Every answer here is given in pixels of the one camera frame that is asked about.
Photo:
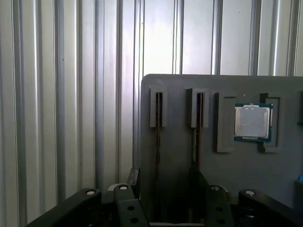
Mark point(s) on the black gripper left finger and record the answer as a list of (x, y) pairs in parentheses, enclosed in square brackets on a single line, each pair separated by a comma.
[(127, 208)]

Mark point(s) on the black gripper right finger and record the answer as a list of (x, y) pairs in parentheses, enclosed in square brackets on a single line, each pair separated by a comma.
[(217, 208)]

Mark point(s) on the RAM memory stick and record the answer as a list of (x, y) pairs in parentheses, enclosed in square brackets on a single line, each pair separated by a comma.
[(195, 146), (157, 146)]

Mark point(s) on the grey parts rack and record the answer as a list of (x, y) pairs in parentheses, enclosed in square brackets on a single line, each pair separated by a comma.
[(176, 142)]

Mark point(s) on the silver CPU chip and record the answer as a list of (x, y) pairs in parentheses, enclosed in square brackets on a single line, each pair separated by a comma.
[(252, 121)]

